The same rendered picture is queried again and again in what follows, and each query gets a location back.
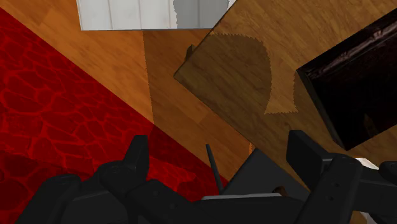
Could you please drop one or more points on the red patterned rug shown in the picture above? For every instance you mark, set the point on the red patterned rug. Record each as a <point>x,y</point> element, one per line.
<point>46,108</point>

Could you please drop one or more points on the white panelled cabinet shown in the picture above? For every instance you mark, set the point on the white panelled cabinet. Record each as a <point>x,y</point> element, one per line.
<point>124,14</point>

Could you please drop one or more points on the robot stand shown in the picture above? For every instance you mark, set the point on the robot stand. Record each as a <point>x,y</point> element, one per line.
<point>356,93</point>

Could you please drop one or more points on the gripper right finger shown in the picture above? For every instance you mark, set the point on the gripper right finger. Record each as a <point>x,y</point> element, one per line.
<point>338,186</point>

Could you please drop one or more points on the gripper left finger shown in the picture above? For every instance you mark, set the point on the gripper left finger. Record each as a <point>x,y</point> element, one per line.
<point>121,183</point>

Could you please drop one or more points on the brown wooden table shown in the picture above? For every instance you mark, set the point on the brown wooden table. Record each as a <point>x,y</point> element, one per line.
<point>235,77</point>

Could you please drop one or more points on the thin black rod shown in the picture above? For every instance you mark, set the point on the thin black rod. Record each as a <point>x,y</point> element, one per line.
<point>214,169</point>

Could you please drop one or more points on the dark grey angular object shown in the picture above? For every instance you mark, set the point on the dark grey angular object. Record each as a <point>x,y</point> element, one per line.
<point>260,173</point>

